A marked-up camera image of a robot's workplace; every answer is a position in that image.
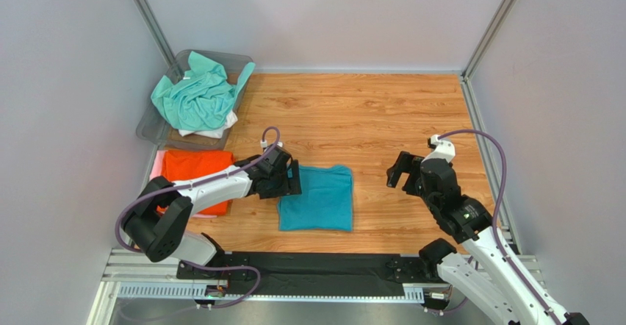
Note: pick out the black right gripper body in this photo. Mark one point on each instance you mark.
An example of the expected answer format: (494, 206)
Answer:
(411, 176)

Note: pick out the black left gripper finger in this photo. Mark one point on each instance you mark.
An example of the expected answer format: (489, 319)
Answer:
(285, 192)
(294, 178)

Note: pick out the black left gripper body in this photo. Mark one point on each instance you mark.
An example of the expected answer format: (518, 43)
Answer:
(280, 182)

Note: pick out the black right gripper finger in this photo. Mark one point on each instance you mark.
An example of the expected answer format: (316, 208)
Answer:
(404, 164)
(413, 184)

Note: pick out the blue t shirt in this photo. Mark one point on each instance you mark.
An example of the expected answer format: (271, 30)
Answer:
(326, 201)

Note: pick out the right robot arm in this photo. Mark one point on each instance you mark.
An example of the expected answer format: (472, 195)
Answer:
(480, 263)

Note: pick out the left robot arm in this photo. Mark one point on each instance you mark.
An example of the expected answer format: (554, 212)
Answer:
(156, 222)

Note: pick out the orange folded t shirt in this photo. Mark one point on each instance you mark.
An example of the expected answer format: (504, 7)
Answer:
(185, 165)

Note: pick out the black base mat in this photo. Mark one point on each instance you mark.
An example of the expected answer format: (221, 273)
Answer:
(314, 274)

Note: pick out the mint green t shirt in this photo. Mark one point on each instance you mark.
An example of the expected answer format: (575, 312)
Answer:
(203, 100)

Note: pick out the pink folded t shirt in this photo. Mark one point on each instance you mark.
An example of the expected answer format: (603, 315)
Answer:
(156, 170)

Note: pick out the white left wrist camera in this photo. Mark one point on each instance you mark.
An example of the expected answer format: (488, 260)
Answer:
(265, 144)

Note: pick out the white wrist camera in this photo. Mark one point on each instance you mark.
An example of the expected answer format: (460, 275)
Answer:
(265, 144)
(441, 149)

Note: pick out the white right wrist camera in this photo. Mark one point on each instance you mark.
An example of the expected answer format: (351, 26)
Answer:
(441, 149)

